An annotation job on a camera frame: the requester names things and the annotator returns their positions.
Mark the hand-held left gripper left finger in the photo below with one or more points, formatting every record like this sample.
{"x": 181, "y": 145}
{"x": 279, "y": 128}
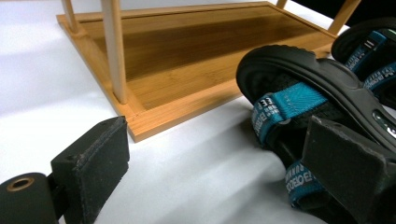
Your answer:
{"x": 93, "y": 168}

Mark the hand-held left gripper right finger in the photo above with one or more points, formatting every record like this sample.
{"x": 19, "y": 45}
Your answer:
{"x": 351, "y": 174}

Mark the bamboo shoe rack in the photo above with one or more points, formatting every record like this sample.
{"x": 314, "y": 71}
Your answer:
{"x": 193, "y": 46}

